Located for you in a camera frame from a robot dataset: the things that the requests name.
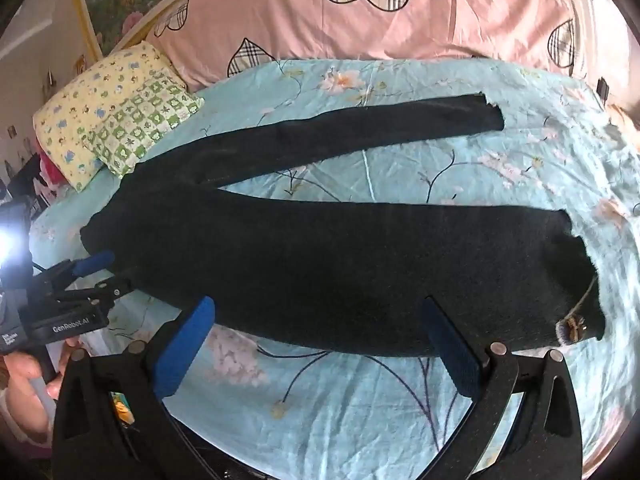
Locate person's left forearm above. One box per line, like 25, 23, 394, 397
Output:
0, 390, 55, 450

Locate pink quilt with plaid hearts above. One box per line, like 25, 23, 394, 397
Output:
140, 0, 623, 95

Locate yellow printed pillow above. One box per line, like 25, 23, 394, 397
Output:
32, 41, 174, 194

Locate green checkered pillow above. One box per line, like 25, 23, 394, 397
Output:
87, 67, 206, 179

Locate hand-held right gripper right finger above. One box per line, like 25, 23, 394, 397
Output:
414, 296, 584, 480

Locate red cloth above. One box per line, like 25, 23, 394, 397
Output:
39, 152, 70, 192

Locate light blue floral bed sheet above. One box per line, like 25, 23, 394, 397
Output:
30, 57, 640, 477

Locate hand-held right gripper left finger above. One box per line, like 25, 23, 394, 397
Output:
52, 296, 222, 480

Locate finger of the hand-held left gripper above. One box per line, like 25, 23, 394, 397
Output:
50, 276, 135, 311
32, 251, 117, 286

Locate black pants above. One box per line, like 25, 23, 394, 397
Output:
80, 92, 607, 359

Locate person's left hand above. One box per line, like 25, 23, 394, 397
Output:
0, 336, 85, 428

